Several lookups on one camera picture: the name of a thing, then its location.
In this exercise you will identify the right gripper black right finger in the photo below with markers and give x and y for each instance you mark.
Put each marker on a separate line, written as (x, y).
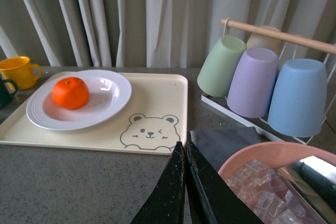
(210, 198)

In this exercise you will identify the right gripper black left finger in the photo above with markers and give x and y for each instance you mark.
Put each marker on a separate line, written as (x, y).
(166, 202)

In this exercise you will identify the orange mandarin fruit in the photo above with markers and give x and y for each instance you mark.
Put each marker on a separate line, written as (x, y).
(70, 93)

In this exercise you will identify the clear fake ice cubes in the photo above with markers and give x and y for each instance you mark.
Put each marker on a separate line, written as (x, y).
(267, 195)

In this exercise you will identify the grey blue cloth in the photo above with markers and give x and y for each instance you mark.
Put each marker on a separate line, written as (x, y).
(218, 145)

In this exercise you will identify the pink bowl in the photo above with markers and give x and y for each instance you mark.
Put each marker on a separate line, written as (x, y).
(279, 155)

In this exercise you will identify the cream bear tray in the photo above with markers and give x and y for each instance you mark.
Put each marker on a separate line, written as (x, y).
(152, 122)

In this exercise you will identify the metal tongs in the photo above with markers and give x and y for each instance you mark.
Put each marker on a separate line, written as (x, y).
(313, 180)

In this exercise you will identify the purple cup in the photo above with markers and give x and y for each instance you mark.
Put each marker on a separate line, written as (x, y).
(253, 83)

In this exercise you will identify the blue cup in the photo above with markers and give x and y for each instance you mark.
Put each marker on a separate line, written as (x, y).
(299, 99)

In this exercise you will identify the light green cup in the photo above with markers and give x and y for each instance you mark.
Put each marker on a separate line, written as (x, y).
(217, 72)

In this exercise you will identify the beige cup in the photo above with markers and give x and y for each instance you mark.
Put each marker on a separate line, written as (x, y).
(261, 41)

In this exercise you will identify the dark green mug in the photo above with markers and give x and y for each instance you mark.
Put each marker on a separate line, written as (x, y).
(6, 96)

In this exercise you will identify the grey white curtain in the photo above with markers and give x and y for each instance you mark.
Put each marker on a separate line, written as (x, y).
(145, 33)

